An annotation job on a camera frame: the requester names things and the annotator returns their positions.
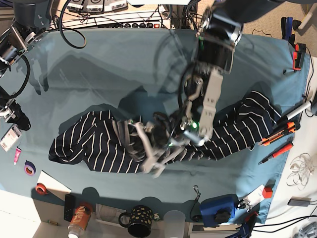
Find purple tape roll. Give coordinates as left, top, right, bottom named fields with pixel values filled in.
left=24, top=161, right=36, bottom=176

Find navy white striped t-shirt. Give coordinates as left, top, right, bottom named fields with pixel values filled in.
left=48, top=90, right=282, bottom=174

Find orange drink can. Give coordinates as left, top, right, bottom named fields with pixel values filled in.
left=68, top=202, right=93, bottom=238

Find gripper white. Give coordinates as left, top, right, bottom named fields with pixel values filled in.
left=123, top=120, right=198, bottom=178
left=0, top=99, right=31, bottom=130

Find orange handled screwdriver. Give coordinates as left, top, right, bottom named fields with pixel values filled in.
left=258, top=142, right=293, bottom=165

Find orange tape roll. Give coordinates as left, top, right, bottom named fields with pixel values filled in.
left=35, top=183, right=48, bottom=196

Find clear plastic blister pack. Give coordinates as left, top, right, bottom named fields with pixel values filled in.
left=0, top=124, right=22, bottom=152

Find power strip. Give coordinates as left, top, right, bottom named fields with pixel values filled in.
left=93, top=21, right=163, bottom=29

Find white cable bundle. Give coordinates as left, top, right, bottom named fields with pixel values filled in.
left=286, top=153, right=317, bottom=191

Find teal table cloth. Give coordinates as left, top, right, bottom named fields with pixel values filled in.
left=0, top=27, right=312, bottom=225

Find white card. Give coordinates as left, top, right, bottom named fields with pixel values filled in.
left=243, top=184, right=265, bottom=207

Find small red cube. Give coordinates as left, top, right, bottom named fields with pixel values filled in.
left=262, top=186, right=273, bottom=199

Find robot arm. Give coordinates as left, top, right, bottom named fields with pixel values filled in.
left=0, top=0, right=87, bottom=131
left=124, top=0, right=281, bottom=177

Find orange black utility knife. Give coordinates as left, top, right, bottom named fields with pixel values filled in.
left=258, top=121, right=301, bottom=146

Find red black clamp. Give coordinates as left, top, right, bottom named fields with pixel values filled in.
left=293, top=43, right=307, bottom=71

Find black lanyard with clip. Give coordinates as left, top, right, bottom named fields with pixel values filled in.
left=189, top=184, right=202, bottom=222

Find black mug gold leaves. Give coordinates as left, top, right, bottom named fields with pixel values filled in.
left=118, top=205, right=154, bottom=238

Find grey flat device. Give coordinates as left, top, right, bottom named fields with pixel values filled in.
left=287, top=197, right=311, bottom=207

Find translucent plastic cup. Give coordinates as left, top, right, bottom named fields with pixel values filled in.
left=163, top=210, right=186, bottom=238

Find black white marker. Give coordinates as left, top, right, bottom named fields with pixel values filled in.
left=277, top=101, right=312, bottom=125

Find blue box with knob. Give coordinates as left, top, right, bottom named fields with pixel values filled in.
left=200, top=195, right=236, bottom=228

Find white paper sheet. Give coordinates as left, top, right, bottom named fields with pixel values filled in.
left=38, top=171, right=71, bottom=194

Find pink glue tube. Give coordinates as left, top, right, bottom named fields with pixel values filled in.
left=13, top=147, right=22, bottom=165

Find black remote control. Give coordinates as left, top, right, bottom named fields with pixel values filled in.
left=64, top=194, right=76, bottom=222

